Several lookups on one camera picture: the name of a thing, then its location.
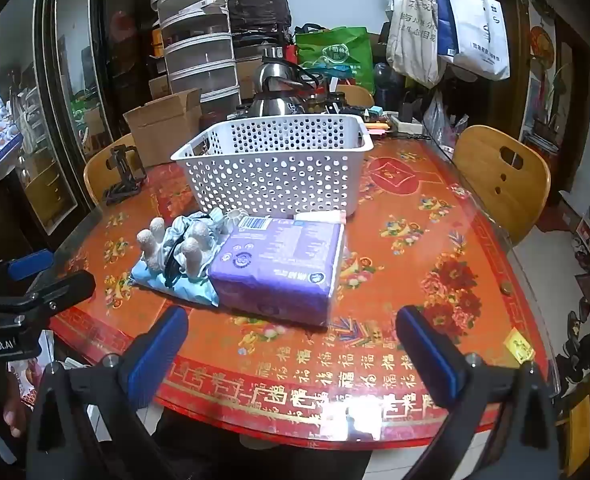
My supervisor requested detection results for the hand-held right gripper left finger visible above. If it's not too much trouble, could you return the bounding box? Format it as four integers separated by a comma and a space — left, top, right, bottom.
25, 305, 196, 480

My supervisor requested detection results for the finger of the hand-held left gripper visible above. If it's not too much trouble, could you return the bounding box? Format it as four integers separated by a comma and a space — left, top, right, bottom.
0, 249, 56, 286
0, 270, 97, 321

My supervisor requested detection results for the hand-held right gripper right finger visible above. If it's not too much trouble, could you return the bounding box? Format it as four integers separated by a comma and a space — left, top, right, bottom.
395, 304, 563, 480

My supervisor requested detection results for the light blue cloth pack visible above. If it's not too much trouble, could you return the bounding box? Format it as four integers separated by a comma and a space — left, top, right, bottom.
131, 209, 226, 307

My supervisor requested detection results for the beige plush toy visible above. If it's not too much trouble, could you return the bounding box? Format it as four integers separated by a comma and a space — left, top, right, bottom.
137, 217, 213, 278

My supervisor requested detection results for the purple tissue pack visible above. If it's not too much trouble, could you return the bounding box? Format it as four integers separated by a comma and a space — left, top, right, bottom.
208, 215, 346, 328

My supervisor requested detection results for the beige ribbed soft cup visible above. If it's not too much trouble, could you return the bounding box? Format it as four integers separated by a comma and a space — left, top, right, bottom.
224, 209, 250, 231

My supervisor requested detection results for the white tissue roll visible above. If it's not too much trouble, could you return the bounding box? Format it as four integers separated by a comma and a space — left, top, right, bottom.
295, 209, 348, 226

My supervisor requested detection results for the white perforated plastic basket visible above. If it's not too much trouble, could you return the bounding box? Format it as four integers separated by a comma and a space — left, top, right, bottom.
171, 114, 374, 217

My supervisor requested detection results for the person's left hand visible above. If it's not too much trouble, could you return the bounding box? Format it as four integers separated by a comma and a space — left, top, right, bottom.
5, 397, 28, 438

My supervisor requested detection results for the printed paper packet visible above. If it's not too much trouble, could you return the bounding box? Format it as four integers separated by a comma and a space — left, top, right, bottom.
7, 330, 56, 406

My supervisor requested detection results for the yellow sticker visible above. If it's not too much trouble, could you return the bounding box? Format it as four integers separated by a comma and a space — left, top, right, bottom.
506, 331, 534, 363

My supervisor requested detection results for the black phone holder stand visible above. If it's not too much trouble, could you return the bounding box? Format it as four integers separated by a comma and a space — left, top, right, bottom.
104, 145, 143, 206

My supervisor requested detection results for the pile of black shoes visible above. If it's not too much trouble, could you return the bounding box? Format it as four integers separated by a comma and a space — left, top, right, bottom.
555, 295, 590, 396

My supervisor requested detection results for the dark glass door cabinet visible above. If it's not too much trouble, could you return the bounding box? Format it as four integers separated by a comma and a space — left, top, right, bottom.
0, 0, 176, 236

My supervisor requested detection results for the open cardboard box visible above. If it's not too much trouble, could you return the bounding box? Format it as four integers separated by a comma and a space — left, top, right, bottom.
123, 88, 203, 168

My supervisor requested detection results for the wooden chair with cutout back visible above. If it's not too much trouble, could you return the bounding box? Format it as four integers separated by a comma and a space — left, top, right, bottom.
452, 125, 552, 246

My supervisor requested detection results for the white power strip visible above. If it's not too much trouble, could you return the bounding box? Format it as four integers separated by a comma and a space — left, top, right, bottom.
390, 115, 426, 137

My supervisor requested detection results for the clear plastic bag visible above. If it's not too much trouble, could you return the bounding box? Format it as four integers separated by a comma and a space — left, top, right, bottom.
422, 92, 468, 148

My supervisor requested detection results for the potted plant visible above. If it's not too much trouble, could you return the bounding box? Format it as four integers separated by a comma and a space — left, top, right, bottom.
532, 67, 568, 143

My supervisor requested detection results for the stacked clear drawer unit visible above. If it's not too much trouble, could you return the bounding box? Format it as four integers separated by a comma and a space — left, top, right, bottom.
157, 0, 243, 116

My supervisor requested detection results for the dark water bottle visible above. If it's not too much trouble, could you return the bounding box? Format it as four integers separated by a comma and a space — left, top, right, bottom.
375, 62, 406, 108

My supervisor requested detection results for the steel kettle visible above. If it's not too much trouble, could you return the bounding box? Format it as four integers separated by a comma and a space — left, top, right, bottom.
259, 46, 322, 92

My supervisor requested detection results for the green shopping bag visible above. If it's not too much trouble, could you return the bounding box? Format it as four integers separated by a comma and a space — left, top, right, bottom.
295, 26, 376, 93

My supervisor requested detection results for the beige tote bag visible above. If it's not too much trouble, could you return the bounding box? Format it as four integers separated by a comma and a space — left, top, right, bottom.
386, 0, 448, 88

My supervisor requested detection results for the blue bag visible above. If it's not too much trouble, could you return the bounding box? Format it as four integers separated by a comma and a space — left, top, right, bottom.
436, 0, 458, 58

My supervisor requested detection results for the dark plastic covered appliance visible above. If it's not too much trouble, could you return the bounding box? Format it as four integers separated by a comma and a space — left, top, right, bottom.
220, 0, 293, 36

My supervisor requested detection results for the dark wooden door frame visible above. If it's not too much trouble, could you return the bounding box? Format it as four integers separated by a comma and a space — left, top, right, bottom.
510, 0, 590, 201

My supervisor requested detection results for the red round wall ornament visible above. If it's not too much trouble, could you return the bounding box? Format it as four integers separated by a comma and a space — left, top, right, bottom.
530, 25, 556, 68

